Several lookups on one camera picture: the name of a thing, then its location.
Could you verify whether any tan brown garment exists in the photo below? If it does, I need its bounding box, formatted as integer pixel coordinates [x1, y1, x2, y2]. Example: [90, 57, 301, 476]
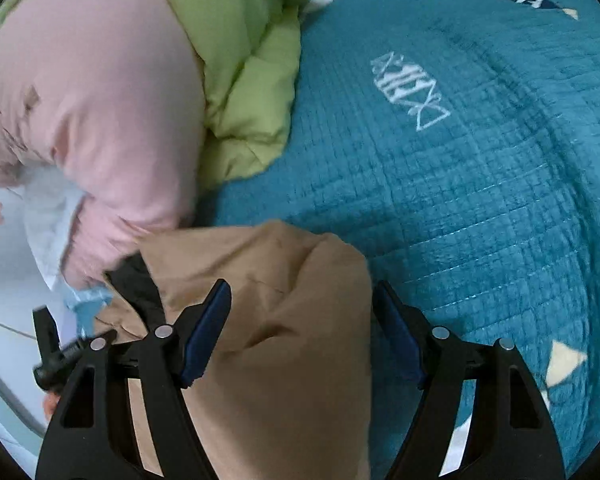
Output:
[93, 219, 374, 480]

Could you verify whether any white pillow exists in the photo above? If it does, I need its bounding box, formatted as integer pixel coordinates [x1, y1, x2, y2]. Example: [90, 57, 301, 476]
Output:
[23, 166, 84, 290]

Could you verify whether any pink folded duvet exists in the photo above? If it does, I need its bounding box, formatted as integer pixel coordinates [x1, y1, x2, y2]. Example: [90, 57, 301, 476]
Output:
[0, 0, 204, 288]

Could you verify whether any teal quilted bedspread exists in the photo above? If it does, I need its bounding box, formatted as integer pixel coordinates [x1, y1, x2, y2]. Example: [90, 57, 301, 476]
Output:
[197, 0, 600, 474]

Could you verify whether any green folded duvet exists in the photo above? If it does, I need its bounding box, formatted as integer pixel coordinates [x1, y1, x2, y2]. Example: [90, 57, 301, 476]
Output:
[0, 0, 309, 184]

